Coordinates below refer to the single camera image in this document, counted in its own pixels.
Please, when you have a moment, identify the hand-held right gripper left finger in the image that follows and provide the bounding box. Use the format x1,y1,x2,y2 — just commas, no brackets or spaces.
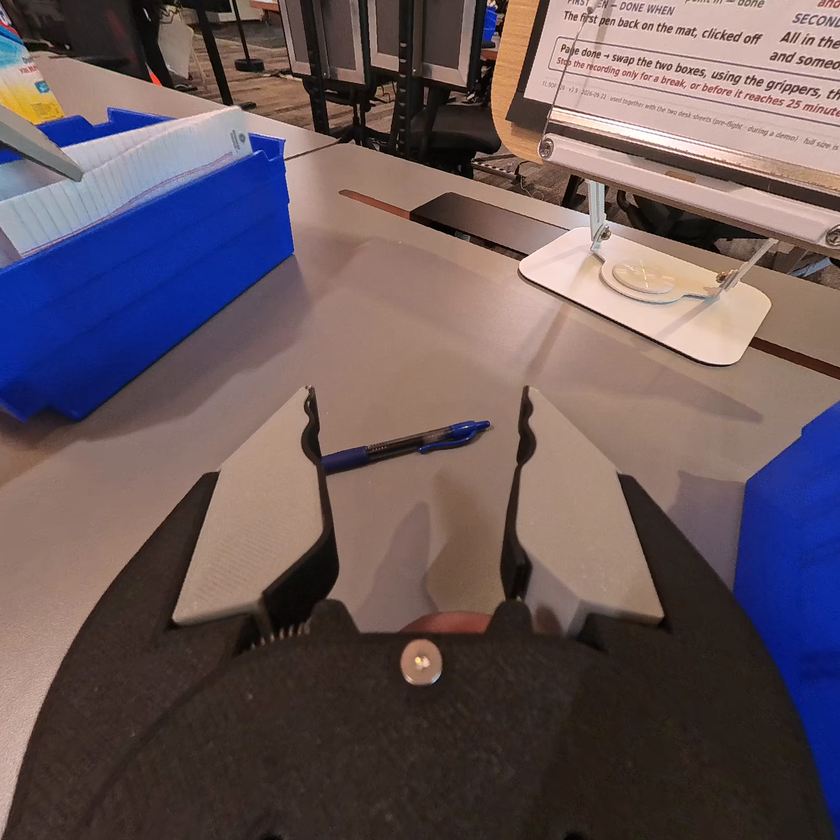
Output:
169,386,341,627

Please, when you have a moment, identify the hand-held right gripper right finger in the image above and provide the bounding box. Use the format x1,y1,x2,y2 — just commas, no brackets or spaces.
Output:
500,386,667,639

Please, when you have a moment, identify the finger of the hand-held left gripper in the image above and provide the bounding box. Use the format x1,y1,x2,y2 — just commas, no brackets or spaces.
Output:
0,104,86,183

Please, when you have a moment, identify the white lined notepad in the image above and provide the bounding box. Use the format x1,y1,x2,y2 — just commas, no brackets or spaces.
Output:
0,105,258,266

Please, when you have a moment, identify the blue pen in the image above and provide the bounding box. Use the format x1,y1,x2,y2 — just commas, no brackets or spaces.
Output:
320,420,491,473

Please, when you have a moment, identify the blue plastic bin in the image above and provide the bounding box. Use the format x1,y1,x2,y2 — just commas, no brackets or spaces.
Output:
733,400,840,756
0,107,295,421

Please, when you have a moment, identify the wipes canister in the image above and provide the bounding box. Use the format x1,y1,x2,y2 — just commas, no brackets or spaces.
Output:
0,29,67,126

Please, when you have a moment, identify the white document stand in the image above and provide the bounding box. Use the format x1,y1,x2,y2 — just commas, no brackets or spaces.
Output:
491,0,840,366

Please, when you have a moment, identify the grey panel on black stand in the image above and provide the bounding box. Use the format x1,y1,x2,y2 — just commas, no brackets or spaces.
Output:
371,0,487,89
279,0,368,83

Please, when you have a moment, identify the black office chair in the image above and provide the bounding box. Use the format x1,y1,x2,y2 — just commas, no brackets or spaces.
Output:
427,101,503,178
617,190,788,250

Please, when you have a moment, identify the printed instruction sheet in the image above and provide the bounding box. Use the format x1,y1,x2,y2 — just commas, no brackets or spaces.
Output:
523,0,840,173

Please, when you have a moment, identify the black desk cable cover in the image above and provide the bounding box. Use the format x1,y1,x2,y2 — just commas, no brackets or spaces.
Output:
410,192,578,253

